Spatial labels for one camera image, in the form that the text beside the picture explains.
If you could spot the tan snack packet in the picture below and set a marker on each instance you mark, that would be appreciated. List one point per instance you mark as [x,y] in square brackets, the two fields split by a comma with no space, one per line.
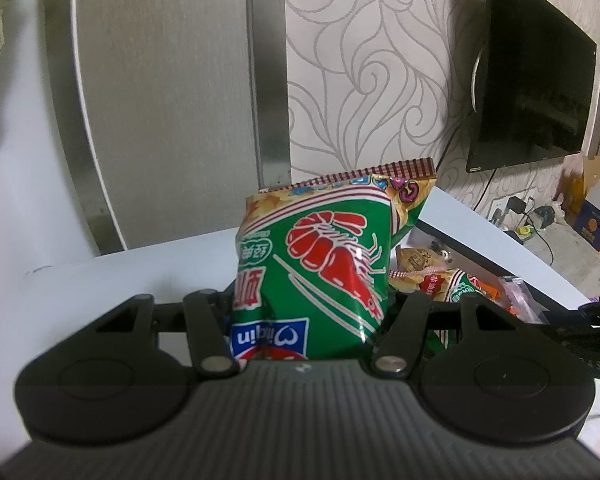
[415,262]

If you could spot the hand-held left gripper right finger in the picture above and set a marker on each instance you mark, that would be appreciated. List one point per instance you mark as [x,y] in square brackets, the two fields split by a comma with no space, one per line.
[405,331]

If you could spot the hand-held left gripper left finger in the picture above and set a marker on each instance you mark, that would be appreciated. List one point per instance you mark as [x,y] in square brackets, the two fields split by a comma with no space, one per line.
[203,321]

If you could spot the orange square snack packet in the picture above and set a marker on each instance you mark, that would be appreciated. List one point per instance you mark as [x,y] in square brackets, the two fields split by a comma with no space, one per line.
[490,291]

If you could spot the green shrimp chip bag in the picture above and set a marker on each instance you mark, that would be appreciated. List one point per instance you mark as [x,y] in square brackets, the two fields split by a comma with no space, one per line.
[455,288]
[320,270]

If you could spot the dark box with white interior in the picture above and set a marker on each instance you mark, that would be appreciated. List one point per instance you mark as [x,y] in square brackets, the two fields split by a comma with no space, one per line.
[480,256]

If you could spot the black wall television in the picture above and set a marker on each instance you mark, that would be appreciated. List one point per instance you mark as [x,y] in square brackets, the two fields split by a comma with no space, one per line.
[530,85]

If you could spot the small clear candy packet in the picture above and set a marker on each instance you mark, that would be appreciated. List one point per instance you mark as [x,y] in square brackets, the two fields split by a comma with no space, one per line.
[445,255]

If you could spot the grey textured wall panel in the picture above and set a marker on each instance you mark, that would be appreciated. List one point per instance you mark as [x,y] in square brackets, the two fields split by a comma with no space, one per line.
[170,85]

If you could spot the tan cardboard box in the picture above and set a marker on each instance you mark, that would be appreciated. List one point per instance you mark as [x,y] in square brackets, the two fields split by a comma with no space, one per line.
[587,175]

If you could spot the clear packet of white candies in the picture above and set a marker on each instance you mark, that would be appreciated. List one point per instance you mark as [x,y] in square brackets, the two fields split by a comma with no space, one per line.
[520,305]

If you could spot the black plug-in charger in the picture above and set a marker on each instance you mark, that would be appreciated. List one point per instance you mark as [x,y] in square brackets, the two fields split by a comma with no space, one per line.
[517,205]

